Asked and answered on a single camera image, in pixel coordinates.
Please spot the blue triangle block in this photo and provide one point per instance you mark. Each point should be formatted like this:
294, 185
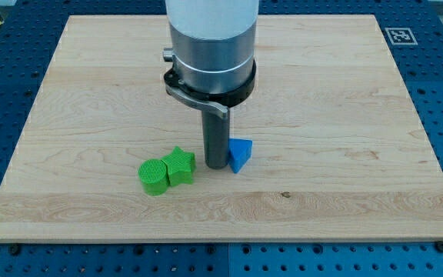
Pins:
239, 153

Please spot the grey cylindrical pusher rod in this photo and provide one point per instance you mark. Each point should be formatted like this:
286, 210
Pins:
216, 139

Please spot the green star block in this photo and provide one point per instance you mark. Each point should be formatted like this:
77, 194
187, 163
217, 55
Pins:
180, 166

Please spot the green cylinder block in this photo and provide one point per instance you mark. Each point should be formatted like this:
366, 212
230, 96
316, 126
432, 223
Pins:
154, 177

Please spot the wooden board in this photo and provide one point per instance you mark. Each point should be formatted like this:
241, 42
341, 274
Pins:
339, 152

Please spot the white fiducial marker tag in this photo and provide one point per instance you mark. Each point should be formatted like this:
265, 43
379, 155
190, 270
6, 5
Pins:
401, 36

